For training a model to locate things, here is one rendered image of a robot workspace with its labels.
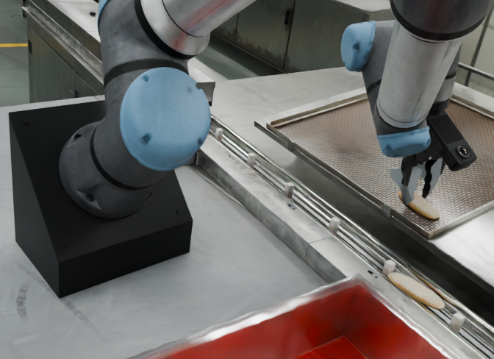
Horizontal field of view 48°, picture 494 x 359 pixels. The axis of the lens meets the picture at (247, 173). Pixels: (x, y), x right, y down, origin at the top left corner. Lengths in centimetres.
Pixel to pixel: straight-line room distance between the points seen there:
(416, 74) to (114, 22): 39
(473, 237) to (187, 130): 57
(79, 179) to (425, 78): 48
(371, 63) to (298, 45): 342
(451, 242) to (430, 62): 46
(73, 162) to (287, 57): 367
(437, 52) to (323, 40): 348
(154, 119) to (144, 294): 30
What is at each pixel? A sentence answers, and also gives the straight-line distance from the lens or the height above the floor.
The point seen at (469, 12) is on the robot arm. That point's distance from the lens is 56.
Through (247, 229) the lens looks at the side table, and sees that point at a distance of 104.
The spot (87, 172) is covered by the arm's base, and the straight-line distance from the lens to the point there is 81.
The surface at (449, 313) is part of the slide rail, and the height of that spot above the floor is 85.
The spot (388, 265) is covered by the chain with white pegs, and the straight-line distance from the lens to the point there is 96.
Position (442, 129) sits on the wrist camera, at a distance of 99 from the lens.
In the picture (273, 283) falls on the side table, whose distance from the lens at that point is 92.
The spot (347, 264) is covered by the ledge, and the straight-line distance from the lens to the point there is 94.
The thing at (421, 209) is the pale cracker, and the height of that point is 90.
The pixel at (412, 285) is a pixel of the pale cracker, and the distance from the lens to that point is 94.
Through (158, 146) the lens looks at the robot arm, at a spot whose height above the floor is 109.
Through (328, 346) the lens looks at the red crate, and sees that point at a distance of 83.
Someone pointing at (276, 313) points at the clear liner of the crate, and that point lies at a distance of 71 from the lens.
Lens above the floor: 138
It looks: 27 degrees down
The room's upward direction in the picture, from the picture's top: 9 degrees clockwise
